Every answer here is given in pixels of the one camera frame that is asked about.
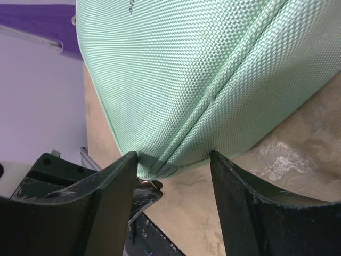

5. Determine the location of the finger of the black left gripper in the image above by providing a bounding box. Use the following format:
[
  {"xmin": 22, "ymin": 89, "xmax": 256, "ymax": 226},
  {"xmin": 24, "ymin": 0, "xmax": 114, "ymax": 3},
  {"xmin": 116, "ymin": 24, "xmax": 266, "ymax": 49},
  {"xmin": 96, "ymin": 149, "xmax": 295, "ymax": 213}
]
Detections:
[{"xmin": 129, "ymin": 181, "xmax": 163, "ymax": 221}]

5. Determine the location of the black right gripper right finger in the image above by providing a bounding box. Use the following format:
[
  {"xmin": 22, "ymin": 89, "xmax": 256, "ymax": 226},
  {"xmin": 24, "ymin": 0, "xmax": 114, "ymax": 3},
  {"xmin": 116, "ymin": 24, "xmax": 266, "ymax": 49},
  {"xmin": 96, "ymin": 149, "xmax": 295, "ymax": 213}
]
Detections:
[{"xmin": 210, "ymin": 151, "xmax": 340, "ymax": 255}]

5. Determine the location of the purple metronome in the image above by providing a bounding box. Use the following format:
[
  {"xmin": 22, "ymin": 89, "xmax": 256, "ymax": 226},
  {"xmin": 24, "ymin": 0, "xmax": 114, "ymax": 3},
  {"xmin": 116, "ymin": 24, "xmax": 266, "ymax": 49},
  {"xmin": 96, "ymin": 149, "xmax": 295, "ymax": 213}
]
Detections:
[{"xmin": 1, "ymin": 4, "xmax": 83, "ymax": 61}]

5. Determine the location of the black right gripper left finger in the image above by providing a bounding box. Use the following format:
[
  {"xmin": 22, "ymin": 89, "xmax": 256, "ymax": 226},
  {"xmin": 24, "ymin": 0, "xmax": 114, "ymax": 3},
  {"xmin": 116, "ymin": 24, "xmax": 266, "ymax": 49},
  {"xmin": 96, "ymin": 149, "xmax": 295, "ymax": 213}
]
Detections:
[{"xmin": 1, "ymin": 152, "xmax": 138, "ymax": 255}]

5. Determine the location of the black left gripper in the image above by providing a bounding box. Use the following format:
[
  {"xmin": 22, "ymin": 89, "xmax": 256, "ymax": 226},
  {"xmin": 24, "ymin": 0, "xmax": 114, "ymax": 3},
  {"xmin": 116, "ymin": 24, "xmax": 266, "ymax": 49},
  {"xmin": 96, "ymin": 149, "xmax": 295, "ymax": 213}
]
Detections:
[{"xmin": 10, "ymin": 153, "xmax": 103, "ymax": 199}]

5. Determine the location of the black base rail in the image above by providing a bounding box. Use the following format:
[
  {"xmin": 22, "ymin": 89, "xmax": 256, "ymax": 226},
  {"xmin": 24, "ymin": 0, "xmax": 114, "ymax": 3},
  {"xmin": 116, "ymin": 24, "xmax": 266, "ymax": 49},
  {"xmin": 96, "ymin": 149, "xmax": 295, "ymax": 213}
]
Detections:
[{"xmin": 125, "ymin": 213, "xmax": 185, "ymax": 256}]

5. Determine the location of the mint green medicine case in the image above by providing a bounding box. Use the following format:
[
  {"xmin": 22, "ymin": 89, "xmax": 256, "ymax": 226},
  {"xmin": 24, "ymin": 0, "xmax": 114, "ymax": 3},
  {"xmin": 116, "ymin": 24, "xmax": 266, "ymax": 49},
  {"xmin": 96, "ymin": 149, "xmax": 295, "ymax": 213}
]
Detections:
[{"xmin": 76, "ymin": 1, "xmax": 340, "ymax": 180}]

